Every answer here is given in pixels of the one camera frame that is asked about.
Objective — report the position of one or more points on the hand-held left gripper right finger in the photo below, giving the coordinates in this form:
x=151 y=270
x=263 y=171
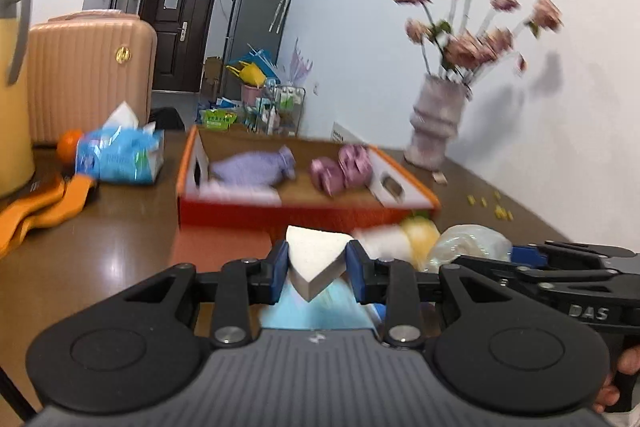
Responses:
x=356 y=274

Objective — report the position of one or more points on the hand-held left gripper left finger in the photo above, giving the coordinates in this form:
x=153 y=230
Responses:
x=280 y=274

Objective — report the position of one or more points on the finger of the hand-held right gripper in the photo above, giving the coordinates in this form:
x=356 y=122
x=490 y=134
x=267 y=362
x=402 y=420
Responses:
x=550 y=274
x=530 y=255

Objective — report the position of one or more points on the white sponge wedge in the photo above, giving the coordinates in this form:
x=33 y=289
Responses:
x=315 y=257

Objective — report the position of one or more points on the light blue soft cloth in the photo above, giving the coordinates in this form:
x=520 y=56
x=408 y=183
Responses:
x=320 y=314

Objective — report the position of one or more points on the clear plastic bag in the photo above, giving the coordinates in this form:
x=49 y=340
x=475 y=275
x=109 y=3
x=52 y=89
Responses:
x=470 y=244

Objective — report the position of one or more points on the red cardboard box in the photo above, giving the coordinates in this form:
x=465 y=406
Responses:
x=300 y=209

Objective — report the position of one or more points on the pink socks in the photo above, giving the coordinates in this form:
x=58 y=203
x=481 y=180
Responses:
x=342 y=167

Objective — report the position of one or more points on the lavender sock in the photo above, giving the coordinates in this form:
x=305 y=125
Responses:
x=250 y=167

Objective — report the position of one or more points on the person's right hand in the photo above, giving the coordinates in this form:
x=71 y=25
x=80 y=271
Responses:
x=627 y=362

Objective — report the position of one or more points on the scattered yellow crumbs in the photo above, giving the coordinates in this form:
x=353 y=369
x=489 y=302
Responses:
x=492 y=207

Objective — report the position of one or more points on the pink ceramic vase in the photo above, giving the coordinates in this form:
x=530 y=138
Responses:
x=435 y=122

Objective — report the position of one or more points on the green packet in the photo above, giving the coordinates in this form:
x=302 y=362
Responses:
x=219 y=118

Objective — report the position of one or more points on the blue tissue pack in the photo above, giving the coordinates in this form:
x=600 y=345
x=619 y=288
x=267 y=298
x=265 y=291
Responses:
x=120 y=154

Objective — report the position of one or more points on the yellow plastic toy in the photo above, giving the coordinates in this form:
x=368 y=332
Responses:
x=247 y=74

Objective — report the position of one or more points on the brown cardboard carton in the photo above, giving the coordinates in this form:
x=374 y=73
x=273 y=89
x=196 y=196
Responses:
x=212 y=77

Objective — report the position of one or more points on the blue paper bag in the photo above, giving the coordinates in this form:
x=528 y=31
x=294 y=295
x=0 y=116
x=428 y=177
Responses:
x=260 y=59

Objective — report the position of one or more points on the bunch of dried pink roses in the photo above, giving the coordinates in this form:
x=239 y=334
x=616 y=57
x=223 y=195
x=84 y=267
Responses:
x=470 y=27

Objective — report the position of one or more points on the orange fruit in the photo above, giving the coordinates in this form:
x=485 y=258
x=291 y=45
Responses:
x=67 y=147

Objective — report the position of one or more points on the grey refrigerator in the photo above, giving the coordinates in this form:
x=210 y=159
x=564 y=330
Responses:
x=255 y=27

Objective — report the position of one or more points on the dark brown door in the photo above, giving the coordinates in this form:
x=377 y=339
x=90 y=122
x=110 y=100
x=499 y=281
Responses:
x=172 y=37

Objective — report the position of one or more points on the white folded umbrella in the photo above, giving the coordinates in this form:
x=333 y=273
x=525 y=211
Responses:
x=282 y=2

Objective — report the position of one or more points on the pink ribbed suitcase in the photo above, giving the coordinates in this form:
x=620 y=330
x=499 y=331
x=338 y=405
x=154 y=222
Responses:
x=90 y=77

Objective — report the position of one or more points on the yellow thermos jug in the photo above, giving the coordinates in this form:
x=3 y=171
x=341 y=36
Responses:
x=12 y=107

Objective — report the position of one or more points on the purple wall decal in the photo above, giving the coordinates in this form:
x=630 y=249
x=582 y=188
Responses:
x=300 y=62

